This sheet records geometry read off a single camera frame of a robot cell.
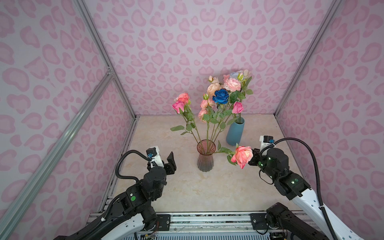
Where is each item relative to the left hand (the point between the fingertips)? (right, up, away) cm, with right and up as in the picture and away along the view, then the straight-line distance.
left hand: (168, 152), depth 69 cm
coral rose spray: (+18, +18, +3) cm, 25 cm away
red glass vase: (+18, 0, +11) cm, 21 cm away
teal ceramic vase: (+37, +9, +26) cm, 46 cm away
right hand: (+38, +1, +4) cm, 38 cm away
